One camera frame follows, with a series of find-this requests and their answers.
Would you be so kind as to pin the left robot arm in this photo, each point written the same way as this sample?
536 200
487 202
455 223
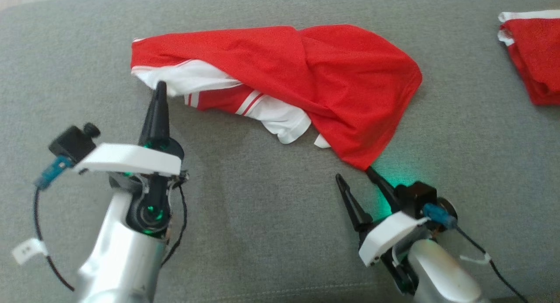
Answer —
122 259

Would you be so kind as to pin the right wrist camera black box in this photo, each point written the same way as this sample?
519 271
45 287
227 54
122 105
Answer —
418 196

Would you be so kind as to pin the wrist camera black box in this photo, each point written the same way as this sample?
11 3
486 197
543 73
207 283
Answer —
418 196
72 143

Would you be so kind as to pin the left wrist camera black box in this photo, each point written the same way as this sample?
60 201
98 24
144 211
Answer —
72 143

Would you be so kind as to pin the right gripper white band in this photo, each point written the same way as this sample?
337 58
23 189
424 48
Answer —
389 235

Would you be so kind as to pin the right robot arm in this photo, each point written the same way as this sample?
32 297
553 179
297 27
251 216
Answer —
442 276

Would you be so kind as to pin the red white basketball jersey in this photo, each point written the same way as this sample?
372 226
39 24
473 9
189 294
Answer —
341 88
538 53

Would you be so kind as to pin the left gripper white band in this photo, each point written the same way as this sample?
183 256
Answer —
131 158

